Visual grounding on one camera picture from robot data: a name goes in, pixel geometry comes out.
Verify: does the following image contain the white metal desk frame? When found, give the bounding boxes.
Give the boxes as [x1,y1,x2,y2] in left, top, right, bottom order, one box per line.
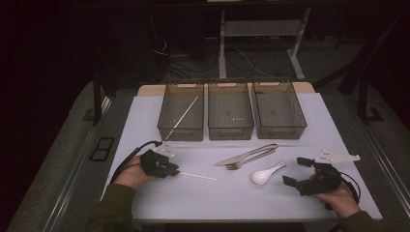
[218,8,312,81]

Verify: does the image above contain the smoky clear plastic bin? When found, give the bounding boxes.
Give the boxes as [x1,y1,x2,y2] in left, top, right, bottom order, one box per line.
[207,79,255,141]
[157,80,205,142]
[251,77,308,140]

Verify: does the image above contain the white floor cable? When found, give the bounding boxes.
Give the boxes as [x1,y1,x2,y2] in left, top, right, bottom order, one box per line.
[236,47,276,79]

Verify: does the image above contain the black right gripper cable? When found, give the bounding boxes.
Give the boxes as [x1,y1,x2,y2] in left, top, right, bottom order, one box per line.
[339,171,362,205]

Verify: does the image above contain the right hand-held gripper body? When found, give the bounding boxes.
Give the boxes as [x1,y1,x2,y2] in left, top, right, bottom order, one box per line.
[297,148,361,196]

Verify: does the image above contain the person's right hand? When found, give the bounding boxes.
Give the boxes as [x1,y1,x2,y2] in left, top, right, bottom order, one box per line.
[311,187,362,218]

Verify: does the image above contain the black metal stand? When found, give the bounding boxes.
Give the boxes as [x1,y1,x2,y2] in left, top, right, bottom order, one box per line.
[92,72,112,127]
[313,9,410,127]

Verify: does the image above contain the white chopstick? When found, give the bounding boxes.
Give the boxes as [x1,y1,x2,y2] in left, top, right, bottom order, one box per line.
[164,96,200,141]
[178,171,218,182]

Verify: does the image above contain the white ceramic spoon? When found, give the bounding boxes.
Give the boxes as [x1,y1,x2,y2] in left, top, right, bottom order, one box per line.
[250,161,287,186]

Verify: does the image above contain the metal fork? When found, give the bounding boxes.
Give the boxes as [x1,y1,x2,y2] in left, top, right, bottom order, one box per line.
[225,148,278,171]

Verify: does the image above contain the black floor cables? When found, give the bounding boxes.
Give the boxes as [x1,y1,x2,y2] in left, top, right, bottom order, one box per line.
[149,33,220,81]

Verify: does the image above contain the person's left hand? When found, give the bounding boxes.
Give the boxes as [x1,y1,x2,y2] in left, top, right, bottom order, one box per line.
[113,156,156,190]

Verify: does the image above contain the white table mat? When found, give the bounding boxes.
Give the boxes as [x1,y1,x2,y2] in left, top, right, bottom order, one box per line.
[100,92,384,223]

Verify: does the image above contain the metal table knife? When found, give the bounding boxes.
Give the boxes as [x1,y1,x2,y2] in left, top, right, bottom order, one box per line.
[213,143,278,167]

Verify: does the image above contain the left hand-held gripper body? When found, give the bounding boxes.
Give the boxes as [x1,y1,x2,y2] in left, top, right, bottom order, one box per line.
[140,141,175,179]

